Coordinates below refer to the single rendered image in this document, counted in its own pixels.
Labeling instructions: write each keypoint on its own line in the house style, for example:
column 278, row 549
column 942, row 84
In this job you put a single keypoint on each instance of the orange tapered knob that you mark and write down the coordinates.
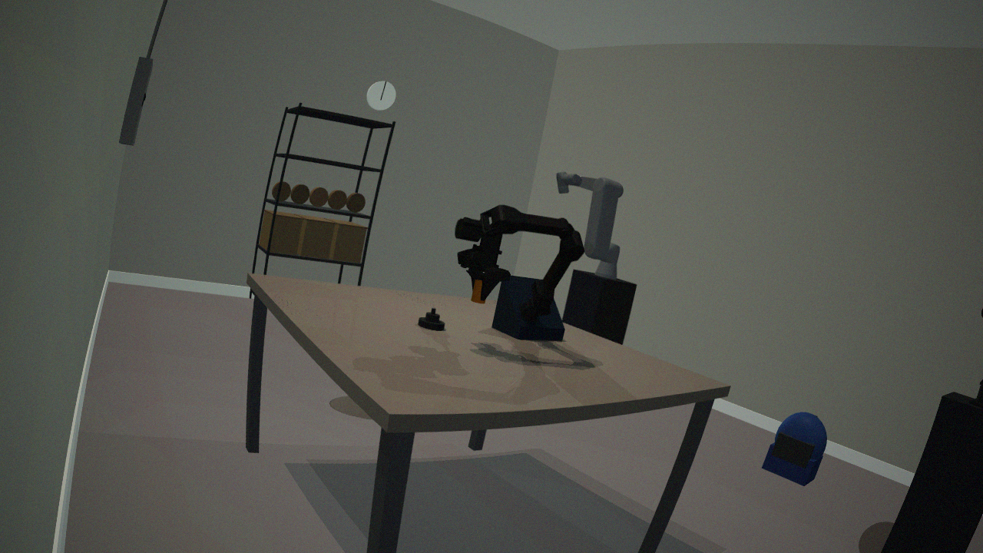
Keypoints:
column 476, row 294

